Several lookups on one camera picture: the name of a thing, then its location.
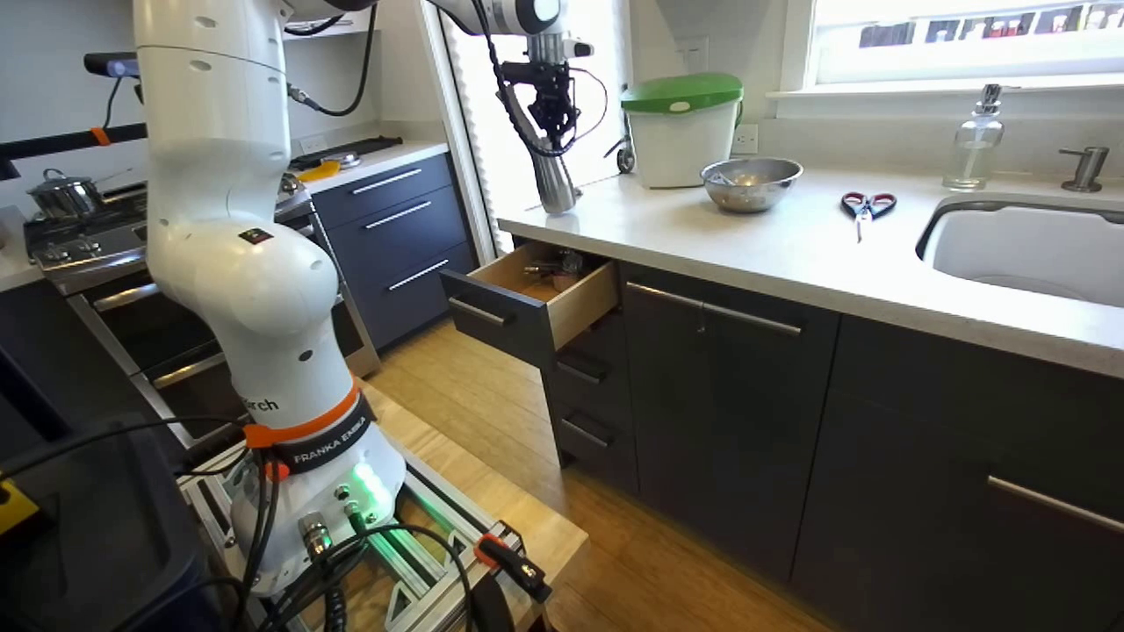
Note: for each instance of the white kitchen sink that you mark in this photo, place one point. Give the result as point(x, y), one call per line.
point(1064, 251)

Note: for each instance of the metal faucet handle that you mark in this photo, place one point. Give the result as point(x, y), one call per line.
point(1085, 172)

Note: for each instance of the metal kettle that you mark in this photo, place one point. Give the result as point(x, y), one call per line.
point(64, 199)

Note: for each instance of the blue drawer cabinet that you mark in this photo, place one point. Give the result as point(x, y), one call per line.
point(395, 236)

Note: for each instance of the stainless steel stove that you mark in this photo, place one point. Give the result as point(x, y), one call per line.
point(164, 348)

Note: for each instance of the open wooden drawer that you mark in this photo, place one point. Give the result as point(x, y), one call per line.
point(533, 300)

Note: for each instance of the camera on black stand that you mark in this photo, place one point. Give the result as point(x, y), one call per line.
point(105, 63)

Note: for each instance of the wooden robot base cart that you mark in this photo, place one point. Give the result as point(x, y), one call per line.
point(444, 529)

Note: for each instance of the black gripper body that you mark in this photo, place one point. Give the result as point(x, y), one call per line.
point(540, 90)

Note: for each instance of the silver metal bowl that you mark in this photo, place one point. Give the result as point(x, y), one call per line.
point(748, 182)

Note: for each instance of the silver metal bottle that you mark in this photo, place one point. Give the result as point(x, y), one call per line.
point(554, 179)

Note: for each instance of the clear soap dispenser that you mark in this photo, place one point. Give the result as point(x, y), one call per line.
point(979, 142)

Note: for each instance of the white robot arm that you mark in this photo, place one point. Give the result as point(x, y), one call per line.
point(214, 111)

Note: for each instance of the black bin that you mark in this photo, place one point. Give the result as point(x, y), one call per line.
point(118, 547)

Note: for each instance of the dark base cabinets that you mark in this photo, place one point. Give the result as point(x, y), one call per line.
point(890, 479)

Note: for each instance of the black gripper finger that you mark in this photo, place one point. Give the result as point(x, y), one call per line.
point(568, 130)
point(547, 138)

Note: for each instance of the white bin with green lid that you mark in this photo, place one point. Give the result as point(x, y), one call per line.
point(680, 124)

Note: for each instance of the black handled scissors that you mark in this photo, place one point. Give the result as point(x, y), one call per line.
point(862, 208)

